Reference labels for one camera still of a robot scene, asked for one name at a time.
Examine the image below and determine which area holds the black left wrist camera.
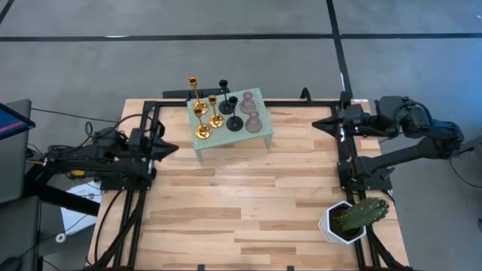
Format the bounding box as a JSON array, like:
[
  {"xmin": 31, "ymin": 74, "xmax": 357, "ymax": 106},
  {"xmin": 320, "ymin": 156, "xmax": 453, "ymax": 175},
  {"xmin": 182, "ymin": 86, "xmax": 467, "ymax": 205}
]
[{"xmin": 129, "ymin": 127, "xmax": 146, "ymax": 150}]

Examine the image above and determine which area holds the gold candlestick holder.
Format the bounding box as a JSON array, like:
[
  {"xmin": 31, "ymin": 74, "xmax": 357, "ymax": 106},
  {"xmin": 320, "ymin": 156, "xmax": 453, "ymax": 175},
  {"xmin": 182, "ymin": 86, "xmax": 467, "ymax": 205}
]
[
  {"xmin": 207, "ymin": 94, "xmax": 226, "ymax": 129},
  {"xmin": 193, "ymin": 106, "xmax": 213, "ymax": 141},
  {"xmin": 187, "ymin": 75, "xmax": 210, "ymax": 116}
]

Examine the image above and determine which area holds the white paper sheet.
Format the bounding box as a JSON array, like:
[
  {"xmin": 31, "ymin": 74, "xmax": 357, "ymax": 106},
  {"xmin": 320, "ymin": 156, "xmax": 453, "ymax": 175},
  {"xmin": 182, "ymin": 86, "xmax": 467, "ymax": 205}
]
[{"xmin": 59, "ymin": 180, "xmax": 103, "ymax": 236}]

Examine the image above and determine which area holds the mint green perforated metal stand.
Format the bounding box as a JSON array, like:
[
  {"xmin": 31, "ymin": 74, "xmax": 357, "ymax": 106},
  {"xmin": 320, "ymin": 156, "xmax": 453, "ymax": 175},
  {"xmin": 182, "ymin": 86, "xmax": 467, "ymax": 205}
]
[{"xmin": 187, "ymin": 87, "xmax": 275, "ymax": 163}]

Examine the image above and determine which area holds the black aluminium table frame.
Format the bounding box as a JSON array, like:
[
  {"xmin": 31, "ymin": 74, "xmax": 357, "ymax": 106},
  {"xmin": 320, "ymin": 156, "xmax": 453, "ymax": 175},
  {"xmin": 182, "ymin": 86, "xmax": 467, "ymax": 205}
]
[{"xmin": 85, "ymin": 87, "xmax": 413, "ymax": 271}]

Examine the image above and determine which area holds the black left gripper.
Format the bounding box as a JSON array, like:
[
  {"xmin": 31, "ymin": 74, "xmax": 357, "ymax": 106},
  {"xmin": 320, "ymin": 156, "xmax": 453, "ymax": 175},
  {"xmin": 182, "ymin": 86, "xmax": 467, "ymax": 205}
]
[{"xmin": 127, "ymin": 129, "xmax": 179, "ymax": 169}]

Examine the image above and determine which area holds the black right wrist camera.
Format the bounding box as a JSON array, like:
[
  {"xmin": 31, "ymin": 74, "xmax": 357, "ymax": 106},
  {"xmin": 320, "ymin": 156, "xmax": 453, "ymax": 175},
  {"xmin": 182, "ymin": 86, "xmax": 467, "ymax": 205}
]
[{"xmin": 344, "ymin": 104, "xmax": 372, "ymax": 125}]

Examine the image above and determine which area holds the white hexagonal plant pot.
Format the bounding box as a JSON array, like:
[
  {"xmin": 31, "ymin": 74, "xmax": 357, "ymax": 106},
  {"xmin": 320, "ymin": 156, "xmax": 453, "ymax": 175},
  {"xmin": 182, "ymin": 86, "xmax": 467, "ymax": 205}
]
[{"xmin": 318, "ymin": 200, "xmax": 368, "ymax": 245}]

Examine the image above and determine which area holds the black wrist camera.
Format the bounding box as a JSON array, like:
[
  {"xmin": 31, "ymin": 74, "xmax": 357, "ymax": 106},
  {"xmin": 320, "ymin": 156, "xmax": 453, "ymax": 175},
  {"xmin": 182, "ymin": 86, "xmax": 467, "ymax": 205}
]
[
  {"xmin": 129, "ymin": 127, "xmax": 146, "ymax": 150},
  {"xmin": 344, "ymin": 104, "xmax": 372, "ymax": 125}
]

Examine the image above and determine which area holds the black cable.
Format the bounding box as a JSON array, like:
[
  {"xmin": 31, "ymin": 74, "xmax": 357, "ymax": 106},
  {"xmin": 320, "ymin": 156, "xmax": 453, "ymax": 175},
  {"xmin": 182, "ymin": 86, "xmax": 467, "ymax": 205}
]
[
  {"xmin": 447, "ymin": 157, "xmax": 482, "ymax": 189},
  {"xmin": 32, "ymin": 108, "xmax": 144, "ymax": 125}
]

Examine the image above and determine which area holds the black candlestick holder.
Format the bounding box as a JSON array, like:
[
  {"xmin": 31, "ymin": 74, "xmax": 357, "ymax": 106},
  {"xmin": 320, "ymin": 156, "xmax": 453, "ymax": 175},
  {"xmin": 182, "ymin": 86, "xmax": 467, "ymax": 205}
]
[
  {"xmin": 225, "ymin": 96, "xmax": 245, "ymax": 132},
  {"xmin": 218, "ymin": 78, "xmax": 235, "ymax": 115}
]

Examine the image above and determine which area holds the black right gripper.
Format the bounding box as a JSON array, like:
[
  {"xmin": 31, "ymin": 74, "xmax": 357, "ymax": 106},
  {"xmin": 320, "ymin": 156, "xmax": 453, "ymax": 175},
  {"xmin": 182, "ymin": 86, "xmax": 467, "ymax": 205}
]
[{"xmin": 312, "ymin": 111, "xmax": 377, "ymax": 139}]

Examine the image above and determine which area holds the monitor with blue screen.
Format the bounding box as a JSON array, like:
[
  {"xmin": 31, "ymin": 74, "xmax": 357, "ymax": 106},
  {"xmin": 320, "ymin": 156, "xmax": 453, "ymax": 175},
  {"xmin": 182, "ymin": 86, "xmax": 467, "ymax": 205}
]
[{"xmin": 0, "ymin": 102, "xmax": 37, "ymax": 141}]

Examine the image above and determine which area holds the green cactus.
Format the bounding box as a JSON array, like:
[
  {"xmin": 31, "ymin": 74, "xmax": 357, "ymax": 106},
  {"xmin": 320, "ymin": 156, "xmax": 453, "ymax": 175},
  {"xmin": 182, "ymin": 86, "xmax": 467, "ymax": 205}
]
[{"xmin": 340, "ymin": 197, "xmax": 390, "ymax": 233}]

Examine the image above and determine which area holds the pink ribbed glass candle holder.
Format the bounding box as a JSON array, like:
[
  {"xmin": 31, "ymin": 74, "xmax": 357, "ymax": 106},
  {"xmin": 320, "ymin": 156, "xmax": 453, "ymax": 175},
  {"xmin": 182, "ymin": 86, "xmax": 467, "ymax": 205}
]
[
  {"xmin": 239, "ymin": 90, "xmax": 258, "ymax": 115},
  {"xmin": 245, "ymin": 109, "xmax": 264, "ymax": 134}
]

